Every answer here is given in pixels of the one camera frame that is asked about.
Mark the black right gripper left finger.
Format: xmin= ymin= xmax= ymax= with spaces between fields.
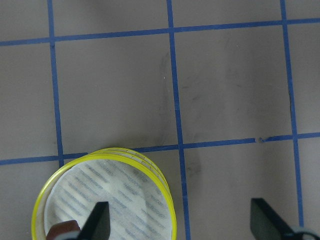
xmin=77 ymin=201 xmax=111 ymax=240

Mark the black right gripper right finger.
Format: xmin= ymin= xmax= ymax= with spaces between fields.
xmin=250 ymin=198 xmax=304 ymax=240

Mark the brown bun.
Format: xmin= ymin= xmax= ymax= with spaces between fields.
xmin=46 ymin=220 xmax=80 ymax=240

